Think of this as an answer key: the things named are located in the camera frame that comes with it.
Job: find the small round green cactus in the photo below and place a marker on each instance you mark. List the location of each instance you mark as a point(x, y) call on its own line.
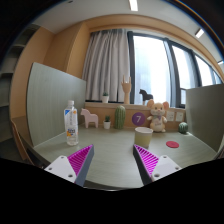
point(183, 128)

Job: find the plush mouse toy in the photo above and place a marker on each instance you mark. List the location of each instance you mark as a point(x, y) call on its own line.
point(157, 115)

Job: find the pink wooden horse figure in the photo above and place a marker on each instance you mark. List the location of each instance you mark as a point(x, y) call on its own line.
point(89, 118)

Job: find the small potted plant white pot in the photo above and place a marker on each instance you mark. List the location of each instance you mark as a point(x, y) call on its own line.
point(107, 122)

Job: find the left grey desk partition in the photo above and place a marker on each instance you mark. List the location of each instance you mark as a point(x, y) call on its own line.
point(48, 93)

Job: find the purple round number sign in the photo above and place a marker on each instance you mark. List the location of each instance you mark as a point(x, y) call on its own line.
point(138, 119)

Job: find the grey desk partition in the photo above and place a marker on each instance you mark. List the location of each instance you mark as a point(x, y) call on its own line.
point(48, 93)
point(205, 114)

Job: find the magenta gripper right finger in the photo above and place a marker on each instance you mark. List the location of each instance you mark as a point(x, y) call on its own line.
point(152, 167)

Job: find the right grey desk partition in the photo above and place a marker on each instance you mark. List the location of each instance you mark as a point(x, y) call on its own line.
point(205, 114)

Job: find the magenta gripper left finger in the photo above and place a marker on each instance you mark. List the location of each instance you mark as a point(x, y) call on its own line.
point(73, 168)

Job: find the pale yellow paper cup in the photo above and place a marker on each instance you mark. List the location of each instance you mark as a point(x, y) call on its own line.
point(143, 136)

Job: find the clear plastic water bottle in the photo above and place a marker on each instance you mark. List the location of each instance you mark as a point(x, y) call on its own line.
point(71, 123)

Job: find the potted plant on sill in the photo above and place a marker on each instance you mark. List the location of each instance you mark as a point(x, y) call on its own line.
point(105, 97)

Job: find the black horse figure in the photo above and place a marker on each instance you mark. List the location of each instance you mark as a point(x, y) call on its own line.
point(145, 96)

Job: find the red round coaster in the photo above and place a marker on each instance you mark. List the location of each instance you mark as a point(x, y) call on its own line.
point(172, 144)

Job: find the green ceramic cactus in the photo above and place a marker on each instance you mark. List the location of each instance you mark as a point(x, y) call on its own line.
point(120, 115)

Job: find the wooden hand model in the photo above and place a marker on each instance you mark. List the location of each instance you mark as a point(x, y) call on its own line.
point(126, 86)

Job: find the grey curtain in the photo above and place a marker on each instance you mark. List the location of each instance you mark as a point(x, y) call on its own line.
point(107, 63)

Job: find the white wall socket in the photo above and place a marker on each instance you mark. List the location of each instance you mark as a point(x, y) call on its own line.
point(170, 115)
point(179, 116)

